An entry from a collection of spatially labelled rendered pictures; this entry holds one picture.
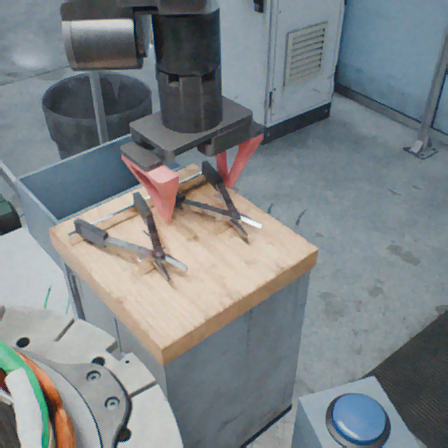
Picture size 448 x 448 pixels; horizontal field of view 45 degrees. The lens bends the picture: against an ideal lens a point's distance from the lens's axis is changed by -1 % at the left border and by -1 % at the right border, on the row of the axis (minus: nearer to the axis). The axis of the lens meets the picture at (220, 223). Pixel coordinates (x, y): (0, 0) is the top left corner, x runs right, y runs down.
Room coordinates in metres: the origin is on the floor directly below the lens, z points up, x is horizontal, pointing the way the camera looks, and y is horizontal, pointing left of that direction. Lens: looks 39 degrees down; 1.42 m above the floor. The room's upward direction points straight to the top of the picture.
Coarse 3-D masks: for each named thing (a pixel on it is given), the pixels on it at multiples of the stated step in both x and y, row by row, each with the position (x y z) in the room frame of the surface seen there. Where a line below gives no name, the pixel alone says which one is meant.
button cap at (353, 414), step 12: (348, 396) 0.25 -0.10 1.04; (360, 396) 0.25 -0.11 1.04; (336, 408) 0.24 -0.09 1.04; (348, 408) 0.24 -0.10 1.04; (360, 408) 0.24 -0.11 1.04; (372, 408) 0.24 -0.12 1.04; (336, 420) 0.23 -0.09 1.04; (348, 420) 0.23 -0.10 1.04; (360, 420) 0.23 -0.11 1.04; (372, 420) 0.23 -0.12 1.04; (384, 420) 0.23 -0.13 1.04; (348, 432) 0.22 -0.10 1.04; (360, 432) 0.22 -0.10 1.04; (372, 432) 0.22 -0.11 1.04; (360, 444) 0.21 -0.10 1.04
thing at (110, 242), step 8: (104, 240) 0.38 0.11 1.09; (112, 240) 0.38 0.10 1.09; (120, 240) 0.38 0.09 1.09; (112, 248) 0.38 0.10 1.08; (120, 248) 0.37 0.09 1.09; (128, 248) 0.37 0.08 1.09; (136, 248) 0.37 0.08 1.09; (144, 248) 0.37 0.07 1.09; (144, 256) 0.36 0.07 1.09; (152, 256) 0.36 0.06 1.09
